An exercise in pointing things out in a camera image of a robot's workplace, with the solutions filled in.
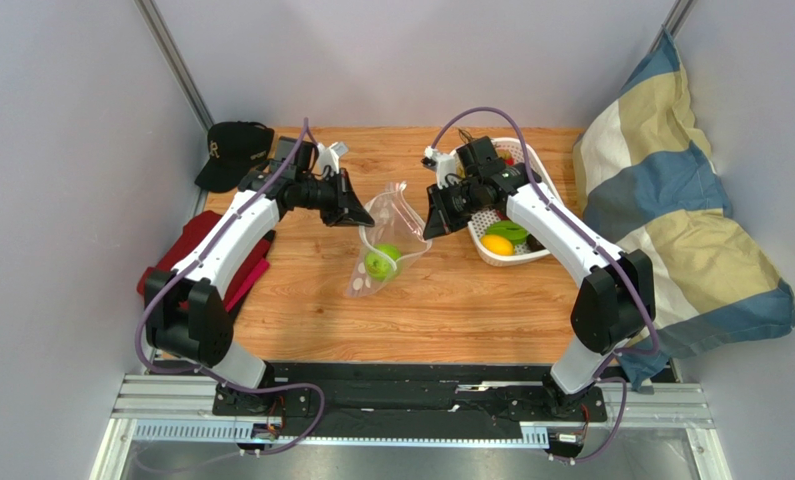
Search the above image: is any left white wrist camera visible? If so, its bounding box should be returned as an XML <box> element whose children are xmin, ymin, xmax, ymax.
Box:
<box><xmin>315</xmin><ymin>142</ymin><xmax>349</xmax><ymax>178</ymax></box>

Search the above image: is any yellow lemon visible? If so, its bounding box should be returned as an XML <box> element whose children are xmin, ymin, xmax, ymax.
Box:
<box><xmin>480</xmin><ymin>234</ymin><xmax>515</xmax><ymax>256</ymax></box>

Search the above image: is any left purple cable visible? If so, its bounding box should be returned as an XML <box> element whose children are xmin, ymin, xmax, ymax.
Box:
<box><xmin>133</xmin><ymin>118</ymin><xmax>325</xmax><ymax>456</ymax></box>

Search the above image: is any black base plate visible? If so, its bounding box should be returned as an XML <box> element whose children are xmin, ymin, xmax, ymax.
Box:
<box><xmin>192</xmin><ymin>362</ymin><xmax>611</xmax><ymax>441</ymax></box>

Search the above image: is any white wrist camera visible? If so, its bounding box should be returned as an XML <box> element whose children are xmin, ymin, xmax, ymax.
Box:
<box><xmin>315</xmin><ymin>142</ymin><xmax>349</xmax><ymax>178</ymax></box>
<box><xmin>421</xmin><ymin>146</ymin><xmax>462</xmax><ymax>189</ymax></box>

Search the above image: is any green apple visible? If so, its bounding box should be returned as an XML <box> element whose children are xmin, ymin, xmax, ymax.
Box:
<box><xmin>364</xmin><ymin>243</ymin><xmax>402</xmax><ymax>282</ymax></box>

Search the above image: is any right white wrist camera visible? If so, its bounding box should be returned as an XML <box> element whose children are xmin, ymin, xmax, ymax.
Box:
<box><xmin>421</xmin><ymin>146</ymin><xmax>462</xmax><ymax>189</ymax></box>

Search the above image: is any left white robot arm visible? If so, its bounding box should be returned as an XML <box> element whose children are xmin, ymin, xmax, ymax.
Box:
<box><xmin>137</xmin><ymin>137</ymin><xmax>374</xmax><ymax>391</ymax></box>

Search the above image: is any dark mangosteen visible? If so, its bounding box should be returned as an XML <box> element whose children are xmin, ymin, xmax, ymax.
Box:
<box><xmin>525</xmin><ymin>235</ymin><xmax>546</xmax><ymax>253</ymax></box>

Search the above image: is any blue yellow checkered pillow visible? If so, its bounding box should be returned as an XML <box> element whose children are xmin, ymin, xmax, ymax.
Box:
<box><xmin>573</xmin><ymin>32</ymin><xmax>795</xmax><ymax>387</ymax></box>

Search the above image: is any green sliced fruit toy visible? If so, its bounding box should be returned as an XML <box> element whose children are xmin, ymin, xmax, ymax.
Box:
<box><xmin>485</xmin><ymin>220</ymin><xmax>529</xmax><ymax>246</ymax></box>

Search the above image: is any purple cable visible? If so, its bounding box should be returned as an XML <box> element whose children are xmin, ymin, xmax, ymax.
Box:
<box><xmin>430</xmin><ymin>106</ymin><xmax>661</xmax><ymax>465</ymax></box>
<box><xmin>133</xmin><ymin>118</ymin><xmax>325</xmax><ymax>456</ymax></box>

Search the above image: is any black baseball cap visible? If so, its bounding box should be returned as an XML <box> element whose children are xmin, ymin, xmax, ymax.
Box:
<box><xmin>194</xmin><ymin>121</ymin><xmax>275</xmax><ymax>193</ymax></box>

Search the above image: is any clear polka-dot zip bag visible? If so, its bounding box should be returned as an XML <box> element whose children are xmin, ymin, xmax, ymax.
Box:
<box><xmin>346</xmin><ymin>181</ymin><xmax>433</xmax><ymax>298</ymax></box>

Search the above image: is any white perforated plastic basket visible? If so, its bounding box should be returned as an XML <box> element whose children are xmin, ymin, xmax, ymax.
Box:
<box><xmin>467</xmin><ymin>137</ymin><xmax>562</xmax><ymax>267</ymax></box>

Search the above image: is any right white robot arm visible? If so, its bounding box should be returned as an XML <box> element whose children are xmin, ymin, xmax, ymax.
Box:
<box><xmin>422</xmin><ymin>137</ymin><xmax>654</xmax><ymax>395</ymax></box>

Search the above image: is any aluminium frame rail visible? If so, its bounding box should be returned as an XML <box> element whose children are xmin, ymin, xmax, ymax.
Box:
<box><xmin>91</xmin><ymin>375</ymin><xmax>731</xmax><ymax>479</ymax></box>

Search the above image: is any red folded cloth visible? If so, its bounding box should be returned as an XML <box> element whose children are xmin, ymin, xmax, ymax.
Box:
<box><xmin>136</xmin><ymin>210</ymin><xmax>273</xmax><ymax>314</ymax></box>

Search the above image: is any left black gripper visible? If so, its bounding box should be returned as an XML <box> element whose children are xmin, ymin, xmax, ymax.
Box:
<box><xmin>296</xmin><ymin>169</ymin><xmax>375</xmax><ymax>229</ymax></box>

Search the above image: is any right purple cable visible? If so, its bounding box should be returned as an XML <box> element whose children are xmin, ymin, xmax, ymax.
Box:
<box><xmin>430</xmin><ymin>106</ymin><xmax>661</xmax><ymax>465</ymax></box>

